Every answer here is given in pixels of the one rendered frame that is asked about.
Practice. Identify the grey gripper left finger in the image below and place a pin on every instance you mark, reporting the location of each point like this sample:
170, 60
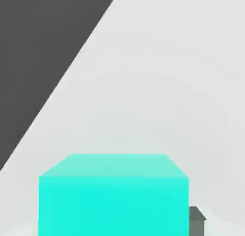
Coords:
23, 232

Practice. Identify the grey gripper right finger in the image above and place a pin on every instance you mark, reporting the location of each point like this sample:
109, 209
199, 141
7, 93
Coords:
196, 223

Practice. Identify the small cyan cube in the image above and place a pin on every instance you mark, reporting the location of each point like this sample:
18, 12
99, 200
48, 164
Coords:
113, 201

